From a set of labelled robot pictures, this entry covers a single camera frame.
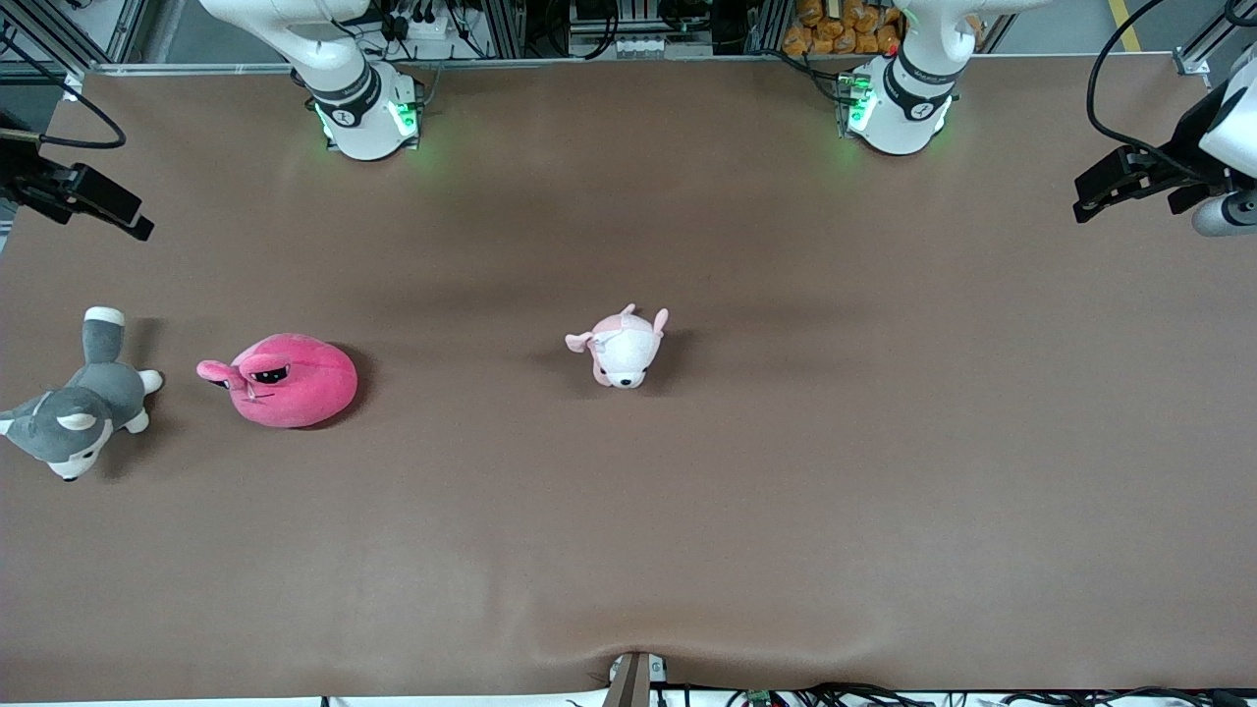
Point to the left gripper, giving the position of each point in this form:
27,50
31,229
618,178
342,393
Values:
1184,135

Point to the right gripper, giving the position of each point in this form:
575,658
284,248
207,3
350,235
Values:
22,174

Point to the round hot pink plush toy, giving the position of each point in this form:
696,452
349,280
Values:
300,388

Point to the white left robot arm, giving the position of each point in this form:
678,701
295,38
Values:
908,88

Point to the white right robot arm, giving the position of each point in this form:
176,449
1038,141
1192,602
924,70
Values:
344,69

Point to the grey white husky plush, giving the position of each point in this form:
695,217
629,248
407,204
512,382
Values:
83,412

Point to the orange snack bags pile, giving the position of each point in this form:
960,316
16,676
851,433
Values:
840,29

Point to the white power strip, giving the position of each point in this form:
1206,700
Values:
424,27

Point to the white connector block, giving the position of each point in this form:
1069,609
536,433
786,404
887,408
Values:
648,45

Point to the small pale pink plush dog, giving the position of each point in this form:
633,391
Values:
626,349

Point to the brown table cover cloth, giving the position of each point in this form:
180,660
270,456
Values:
628,511

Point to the metal table edge clamp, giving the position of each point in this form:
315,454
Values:
633,679

